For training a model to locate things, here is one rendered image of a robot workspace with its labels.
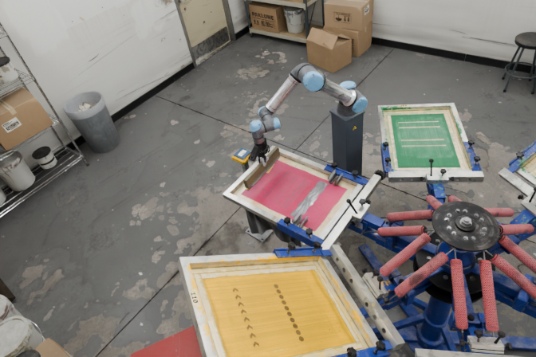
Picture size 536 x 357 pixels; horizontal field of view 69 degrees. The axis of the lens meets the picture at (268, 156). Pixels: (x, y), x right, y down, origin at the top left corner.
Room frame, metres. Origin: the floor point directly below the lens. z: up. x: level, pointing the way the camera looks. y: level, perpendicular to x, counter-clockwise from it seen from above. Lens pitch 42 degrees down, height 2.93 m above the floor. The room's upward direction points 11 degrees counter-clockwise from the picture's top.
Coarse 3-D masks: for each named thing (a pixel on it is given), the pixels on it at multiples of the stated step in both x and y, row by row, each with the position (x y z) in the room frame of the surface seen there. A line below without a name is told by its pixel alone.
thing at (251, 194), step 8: (256, 184) 1.95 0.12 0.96; (264, 184) 1.93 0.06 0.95; (248, 192) 1.89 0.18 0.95; (256, 192) 1.87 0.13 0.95; (256, 200) 1.80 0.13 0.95; (264, 200) 1.78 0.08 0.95; (296, 200) 1.73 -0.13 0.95; (272, 208) 1.70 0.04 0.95; (280, 208) 1.69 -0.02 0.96; (288, 208) 1.68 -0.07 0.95; (296, 208) 1.66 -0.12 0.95; (312, 208) 1.64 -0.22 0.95; (320, 208) 1.63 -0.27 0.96; (328, 208) 1.61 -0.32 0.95; (288, 216) 1.61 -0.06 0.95; (304, 216) 1.59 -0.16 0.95; (312, 216) 1.57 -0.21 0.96; (320, 216) 1.56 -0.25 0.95; (312, 224) 1.51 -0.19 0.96; (320, 224) 1.50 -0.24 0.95
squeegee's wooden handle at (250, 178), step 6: (276, 150) 2.10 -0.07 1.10; (270, 156) 2.05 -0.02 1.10; (276, 156) 2.09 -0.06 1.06; (270, 162) 2.04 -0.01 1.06; (258, 168) 1.95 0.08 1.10; (264, 168) 1.98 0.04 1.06; (252, 174) 1.90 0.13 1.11; (258, 174) 1.93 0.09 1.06; (246, 180) 1.85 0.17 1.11; (252, 180) 1.88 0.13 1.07; (246, 186) 1.85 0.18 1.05
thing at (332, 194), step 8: (272, 168) 2.08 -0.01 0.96; (288, 168) 2.05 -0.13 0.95; (296, 168) 2.03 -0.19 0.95; (264, 176) 2.01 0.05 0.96; (304, 176) 1.94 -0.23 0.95; (312, 176) 1.92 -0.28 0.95; (312, 184) 1.85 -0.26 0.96; (304, 192) 1.79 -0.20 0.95; (328, 192) 1.75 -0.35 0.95; (336, 192) 1.73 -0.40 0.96; (344, 192) 1.72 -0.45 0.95; (320, 200) 1.69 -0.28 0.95; (328, 200) 1.68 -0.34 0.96; (336, 200) 1.67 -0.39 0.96
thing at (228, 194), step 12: (288, 156) 2.15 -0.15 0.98; (300, 156) 2.11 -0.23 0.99; (252, 168) 2.08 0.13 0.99; (240, 180) 1.98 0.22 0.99; (348, 180) 1.80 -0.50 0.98; (228, 192) 1.89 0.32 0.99; (360, 192) 1.68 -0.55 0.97; (240, 204) 1.77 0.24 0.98; (252, 204) 1.74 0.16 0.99; (348, 204) 1.59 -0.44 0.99; (264, 216) 1.62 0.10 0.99; (336, 216) 1.51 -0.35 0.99
